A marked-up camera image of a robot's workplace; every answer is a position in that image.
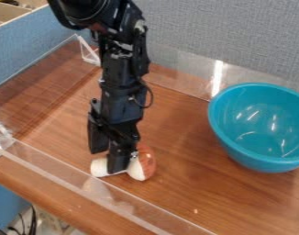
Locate white brown toy mushroom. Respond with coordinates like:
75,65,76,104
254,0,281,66
91,142,158,181

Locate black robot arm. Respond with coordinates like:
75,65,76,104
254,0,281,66
47,0,154,177

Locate black cables under table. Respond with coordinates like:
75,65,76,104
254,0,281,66
0,205,39,235

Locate clear acrylic barrier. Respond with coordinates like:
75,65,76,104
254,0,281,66
0,38,299,235

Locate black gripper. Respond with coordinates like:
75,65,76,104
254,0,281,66
87,81,154,174

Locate wooden shelf box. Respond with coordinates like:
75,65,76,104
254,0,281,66
0,0,48,26

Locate blue plastic bowl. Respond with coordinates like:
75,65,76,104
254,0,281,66
209,83,299,173

